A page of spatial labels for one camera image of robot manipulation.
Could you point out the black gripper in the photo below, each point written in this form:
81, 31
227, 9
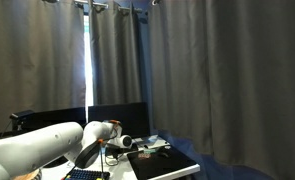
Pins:
133, 146

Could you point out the black desktop monitor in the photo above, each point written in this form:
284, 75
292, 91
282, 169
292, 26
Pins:
63, 116
130, 116

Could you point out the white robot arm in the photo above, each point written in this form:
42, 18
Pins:
37, 146

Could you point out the small green object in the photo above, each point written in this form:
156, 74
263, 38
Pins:
148, 151

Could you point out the grey laptop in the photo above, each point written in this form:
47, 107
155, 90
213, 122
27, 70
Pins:
152, 141

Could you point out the black computer mouse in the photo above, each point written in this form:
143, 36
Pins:
163, 154

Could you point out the black desk mat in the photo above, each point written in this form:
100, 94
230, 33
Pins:
160, 165

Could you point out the dark keyboard with blue keys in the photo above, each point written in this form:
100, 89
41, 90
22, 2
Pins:
87, 174

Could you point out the wooden board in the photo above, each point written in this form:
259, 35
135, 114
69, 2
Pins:
27, 176

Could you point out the wide grey curtain panel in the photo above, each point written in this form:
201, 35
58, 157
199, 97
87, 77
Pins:
227, 76

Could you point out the black webcam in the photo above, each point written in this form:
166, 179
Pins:
20, 117

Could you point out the metal curtain rod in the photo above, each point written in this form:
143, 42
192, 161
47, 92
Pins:
103, 4

